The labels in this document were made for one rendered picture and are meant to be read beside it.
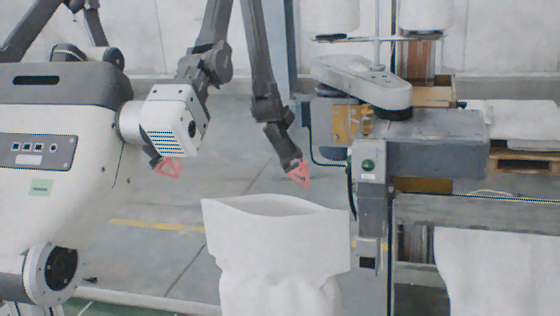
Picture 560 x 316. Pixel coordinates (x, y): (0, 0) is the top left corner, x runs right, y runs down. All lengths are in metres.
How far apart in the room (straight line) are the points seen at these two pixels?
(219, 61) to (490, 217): 0.81
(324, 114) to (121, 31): 6.20
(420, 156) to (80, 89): 0.75
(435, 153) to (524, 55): 5.33
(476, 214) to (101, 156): 0.95
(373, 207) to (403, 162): 0.14
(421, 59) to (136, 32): 6.16
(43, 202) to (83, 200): 0.07
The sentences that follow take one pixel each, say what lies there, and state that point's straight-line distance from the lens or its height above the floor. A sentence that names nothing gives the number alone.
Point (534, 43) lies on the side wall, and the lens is 6.45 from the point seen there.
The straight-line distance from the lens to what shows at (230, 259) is 1.63.
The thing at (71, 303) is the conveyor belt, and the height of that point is 0.38.
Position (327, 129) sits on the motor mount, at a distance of 1.60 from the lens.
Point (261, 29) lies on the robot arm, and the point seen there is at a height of 1.56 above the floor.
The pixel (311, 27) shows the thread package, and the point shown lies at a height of 1.55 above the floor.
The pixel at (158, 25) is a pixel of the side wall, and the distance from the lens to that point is 7.29.
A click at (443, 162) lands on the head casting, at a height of 1.28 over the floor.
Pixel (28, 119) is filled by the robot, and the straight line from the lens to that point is 1.13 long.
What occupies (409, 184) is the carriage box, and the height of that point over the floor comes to 1.08.
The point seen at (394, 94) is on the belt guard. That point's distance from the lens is 1.25.
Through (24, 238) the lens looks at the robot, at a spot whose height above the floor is 1.29.
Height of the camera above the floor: 1.74
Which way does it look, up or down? 23 degrees down
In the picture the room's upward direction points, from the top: 5 degrees counter-clockwise
